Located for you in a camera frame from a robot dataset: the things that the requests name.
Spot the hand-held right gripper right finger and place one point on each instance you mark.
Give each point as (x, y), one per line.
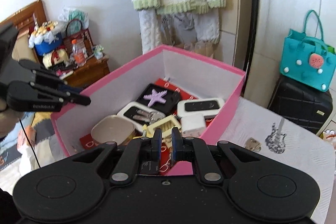
(175, 145)

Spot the teal felt handbag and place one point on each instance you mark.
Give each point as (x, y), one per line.
(296, 61)

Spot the patterned blanket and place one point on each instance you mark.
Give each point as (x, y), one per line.
(44, 132)

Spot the black battery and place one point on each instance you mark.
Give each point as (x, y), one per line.
(148, 166)

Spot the pink cardboard box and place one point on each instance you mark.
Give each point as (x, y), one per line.
(183, 66)

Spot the green and white plastic bag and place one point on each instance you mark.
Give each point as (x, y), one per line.
(76, 15)

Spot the blue flower bouquet bucket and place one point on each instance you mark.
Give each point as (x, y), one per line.
(48, 47)

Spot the white charger plug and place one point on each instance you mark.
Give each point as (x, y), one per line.
(193, 124)

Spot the white pocket wifi router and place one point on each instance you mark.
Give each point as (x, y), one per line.
(126, 111)
(200, 107)

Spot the cream round plush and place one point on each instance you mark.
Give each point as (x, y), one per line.
(60, 54)

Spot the purple starfish hair clip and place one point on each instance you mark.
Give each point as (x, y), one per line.
(155, 99)

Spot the black suitcase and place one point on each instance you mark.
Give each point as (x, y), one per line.
(294, 106)

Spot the orange drink bottle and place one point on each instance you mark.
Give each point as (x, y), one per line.
(78, 56)

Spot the dark wooden cabinet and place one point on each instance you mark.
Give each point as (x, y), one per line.
(89, 69)

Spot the black clothes rack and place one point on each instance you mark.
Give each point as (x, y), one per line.
(254, 3)

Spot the beige compact mirror case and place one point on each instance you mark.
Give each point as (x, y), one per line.
(113, 129)

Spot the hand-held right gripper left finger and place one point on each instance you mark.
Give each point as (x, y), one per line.
(157, 145)

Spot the bunch of keys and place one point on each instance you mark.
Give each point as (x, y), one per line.
(155, 116)

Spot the small metallic trinket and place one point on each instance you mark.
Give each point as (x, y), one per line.
(253, 145)

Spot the beige hair claw clip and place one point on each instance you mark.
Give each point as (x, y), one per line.
(152, 129)

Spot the wooden headboard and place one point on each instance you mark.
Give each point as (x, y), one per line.
(29, 16)

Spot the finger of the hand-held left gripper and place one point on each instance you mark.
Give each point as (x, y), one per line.
(78, 100)
(47, 77)

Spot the black rubber case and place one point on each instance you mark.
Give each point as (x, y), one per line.
(172, 101)

